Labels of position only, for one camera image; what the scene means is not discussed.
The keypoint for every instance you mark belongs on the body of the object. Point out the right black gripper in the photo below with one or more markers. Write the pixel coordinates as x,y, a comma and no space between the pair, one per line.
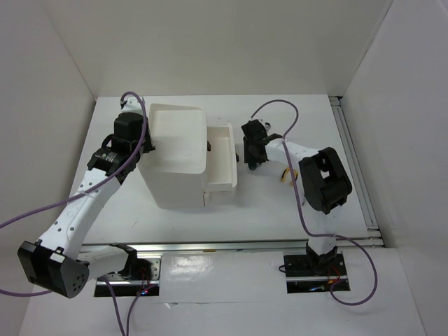
248,157

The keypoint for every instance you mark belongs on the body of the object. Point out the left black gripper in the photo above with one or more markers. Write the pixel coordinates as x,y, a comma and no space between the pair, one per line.
150,146

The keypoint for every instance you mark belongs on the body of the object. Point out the small green stubby screwdriver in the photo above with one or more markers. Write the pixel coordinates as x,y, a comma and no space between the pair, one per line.
253,165

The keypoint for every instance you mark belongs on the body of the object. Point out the white drawer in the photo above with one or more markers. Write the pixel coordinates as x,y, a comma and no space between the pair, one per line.
221,164

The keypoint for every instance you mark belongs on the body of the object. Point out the white drawer cabinet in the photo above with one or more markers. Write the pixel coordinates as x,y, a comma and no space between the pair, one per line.
174,171

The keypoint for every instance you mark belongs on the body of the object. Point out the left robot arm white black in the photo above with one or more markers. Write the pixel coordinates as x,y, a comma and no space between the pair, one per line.
54,261

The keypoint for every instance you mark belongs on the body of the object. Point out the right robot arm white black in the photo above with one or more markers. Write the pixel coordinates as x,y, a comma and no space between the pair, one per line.
319,179

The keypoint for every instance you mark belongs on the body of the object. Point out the yellow handled pliers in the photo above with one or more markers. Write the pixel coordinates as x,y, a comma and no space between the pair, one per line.
289,175

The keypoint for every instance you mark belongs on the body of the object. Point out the aluminium front rail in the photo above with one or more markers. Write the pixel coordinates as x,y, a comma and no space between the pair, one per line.
210,247

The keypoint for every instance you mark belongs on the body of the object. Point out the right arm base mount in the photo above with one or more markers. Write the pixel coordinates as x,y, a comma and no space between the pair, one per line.
301,277

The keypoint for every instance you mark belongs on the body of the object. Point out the aluminium side rail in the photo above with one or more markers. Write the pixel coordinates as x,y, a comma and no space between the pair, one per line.
374,236

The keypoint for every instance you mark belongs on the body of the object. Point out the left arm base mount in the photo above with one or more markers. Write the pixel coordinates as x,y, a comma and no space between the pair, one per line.
146,278

